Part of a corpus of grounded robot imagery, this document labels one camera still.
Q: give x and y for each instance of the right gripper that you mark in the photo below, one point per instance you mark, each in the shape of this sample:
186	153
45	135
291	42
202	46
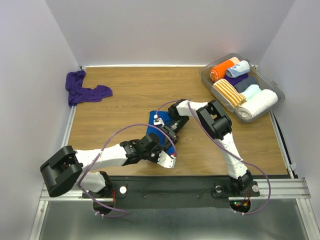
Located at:
169	131

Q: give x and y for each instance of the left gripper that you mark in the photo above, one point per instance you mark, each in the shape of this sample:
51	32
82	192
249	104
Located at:
159	148

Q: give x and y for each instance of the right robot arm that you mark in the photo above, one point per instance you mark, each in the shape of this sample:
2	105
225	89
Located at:
217	125

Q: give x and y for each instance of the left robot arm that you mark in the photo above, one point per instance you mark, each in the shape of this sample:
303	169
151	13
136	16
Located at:
67	166

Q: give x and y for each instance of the orange striped rolled towel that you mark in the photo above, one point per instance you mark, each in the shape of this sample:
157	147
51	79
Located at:
229	92

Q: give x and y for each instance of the purple rolled towel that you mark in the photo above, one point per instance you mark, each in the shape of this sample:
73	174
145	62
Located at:
234	81

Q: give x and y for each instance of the clear plastic bin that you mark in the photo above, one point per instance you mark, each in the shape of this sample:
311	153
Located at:
263	83

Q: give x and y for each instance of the dark grey rolled towel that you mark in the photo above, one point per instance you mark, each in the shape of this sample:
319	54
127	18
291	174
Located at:
244	84

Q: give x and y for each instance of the pale teal rolled towel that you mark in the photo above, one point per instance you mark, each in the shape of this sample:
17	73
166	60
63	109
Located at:
251	91

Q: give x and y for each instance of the light blue patterned rolled towel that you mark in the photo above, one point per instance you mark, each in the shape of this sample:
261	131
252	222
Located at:
239	69

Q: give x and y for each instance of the white rolled towel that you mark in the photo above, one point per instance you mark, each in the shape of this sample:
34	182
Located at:
261	102

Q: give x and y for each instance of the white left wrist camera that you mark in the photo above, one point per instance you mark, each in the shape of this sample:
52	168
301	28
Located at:
166	161

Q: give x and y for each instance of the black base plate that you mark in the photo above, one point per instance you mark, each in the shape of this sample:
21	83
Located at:
172	192

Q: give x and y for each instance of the aluminium frame rail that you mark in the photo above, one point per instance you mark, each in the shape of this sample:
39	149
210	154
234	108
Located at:
277	189

